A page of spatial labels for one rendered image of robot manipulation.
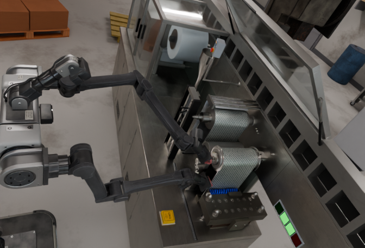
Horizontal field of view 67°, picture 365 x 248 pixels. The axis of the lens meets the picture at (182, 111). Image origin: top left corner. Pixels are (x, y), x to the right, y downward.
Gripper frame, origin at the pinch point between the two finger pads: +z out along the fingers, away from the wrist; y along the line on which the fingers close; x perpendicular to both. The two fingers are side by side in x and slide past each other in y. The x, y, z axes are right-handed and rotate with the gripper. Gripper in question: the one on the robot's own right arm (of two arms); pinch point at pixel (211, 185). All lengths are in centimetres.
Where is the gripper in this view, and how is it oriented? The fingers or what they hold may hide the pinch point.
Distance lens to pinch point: 174.5
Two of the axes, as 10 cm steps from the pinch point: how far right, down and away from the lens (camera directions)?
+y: 2.5, 6.8, -6.9
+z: 6.3, 4.3, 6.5
